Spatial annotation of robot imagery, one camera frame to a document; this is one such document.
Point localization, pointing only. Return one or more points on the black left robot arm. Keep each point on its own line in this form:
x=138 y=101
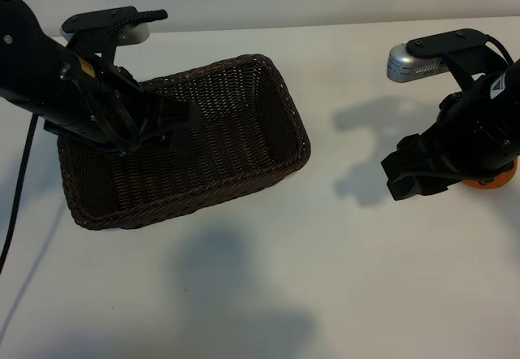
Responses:
x=32 y=62

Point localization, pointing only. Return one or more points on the dark brown wicker basket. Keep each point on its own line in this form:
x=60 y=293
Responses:
x=243 y=139

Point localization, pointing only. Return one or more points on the black left camera bracket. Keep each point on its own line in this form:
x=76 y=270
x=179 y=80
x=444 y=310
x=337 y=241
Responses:
x=101 y=16

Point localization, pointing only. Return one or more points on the black camera bracket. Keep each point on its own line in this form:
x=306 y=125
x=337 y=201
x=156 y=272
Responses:
x=447 y=44
x=101 y=16

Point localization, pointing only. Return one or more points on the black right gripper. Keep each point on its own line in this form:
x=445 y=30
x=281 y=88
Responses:
x=434 y=156

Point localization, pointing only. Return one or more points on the orange fruit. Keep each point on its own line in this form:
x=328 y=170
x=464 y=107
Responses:
x=493 y=182

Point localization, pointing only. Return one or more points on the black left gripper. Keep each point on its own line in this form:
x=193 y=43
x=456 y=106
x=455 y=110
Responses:
x=130 y=123

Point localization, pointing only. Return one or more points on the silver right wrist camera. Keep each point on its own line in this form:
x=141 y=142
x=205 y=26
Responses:
x=406 y=66

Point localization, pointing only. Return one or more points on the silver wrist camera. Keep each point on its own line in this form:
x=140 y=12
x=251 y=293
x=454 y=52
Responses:
x=136 y=34
x=406 y=66

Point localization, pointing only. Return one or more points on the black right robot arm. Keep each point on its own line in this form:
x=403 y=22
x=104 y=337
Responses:
x=483 y=123

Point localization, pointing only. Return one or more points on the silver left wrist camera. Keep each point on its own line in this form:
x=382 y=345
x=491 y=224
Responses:
x=136 y=34

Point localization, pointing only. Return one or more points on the black right camera bracket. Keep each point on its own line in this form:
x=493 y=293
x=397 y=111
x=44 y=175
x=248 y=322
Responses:
x=447 y=44

